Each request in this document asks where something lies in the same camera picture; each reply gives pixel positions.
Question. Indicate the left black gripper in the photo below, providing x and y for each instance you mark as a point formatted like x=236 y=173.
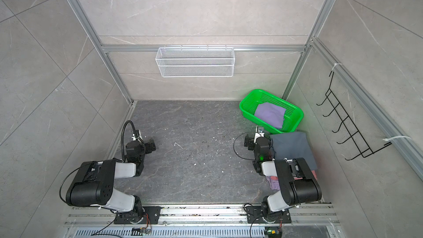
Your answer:
x=147 y=148

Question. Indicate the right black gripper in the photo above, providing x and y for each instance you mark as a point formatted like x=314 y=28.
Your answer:
x=251 y=147

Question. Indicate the grey blue t shirt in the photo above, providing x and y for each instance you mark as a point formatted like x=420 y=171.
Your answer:
x=292 y=145

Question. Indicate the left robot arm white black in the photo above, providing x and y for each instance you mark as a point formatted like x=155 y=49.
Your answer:
x=93 y=184

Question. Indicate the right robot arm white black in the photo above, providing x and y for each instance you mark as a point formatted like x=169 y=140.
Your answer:
x=288 y=163

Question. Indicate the purple t shirt in basket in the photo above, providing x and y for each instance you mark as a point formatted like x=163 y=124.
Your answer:
x=271 y=114

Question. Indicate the green plastic basket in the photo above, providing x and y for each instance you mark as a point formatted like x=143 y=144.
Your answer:
x=292 y=114

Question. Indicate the folded purple t shirt bottom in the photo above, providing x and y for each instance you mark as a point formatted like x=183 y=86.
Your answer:
x=273 y=182

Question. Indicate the folded pink t shirt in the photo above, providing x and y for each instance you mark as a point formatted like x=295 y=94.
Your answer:
x=302 y=177

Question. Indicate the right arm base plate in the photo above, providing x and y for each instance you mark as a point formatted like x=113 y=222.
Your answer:
x=256 y=215

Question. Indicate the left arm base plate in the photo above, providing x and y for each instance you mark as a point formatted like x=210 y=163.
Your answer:
x=137 y=215

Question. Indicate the white wire mesh shelf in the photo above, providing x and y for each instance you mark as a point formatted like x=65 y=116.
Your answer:
x=178 y=62

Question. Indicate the aluminium mounting rail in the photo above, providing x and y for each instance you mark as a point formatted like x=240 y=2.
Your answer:
x=315 y=214

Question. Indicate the black wire hook rack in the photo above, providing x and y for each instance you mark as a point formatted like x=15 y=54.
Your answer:
x=347 y=124

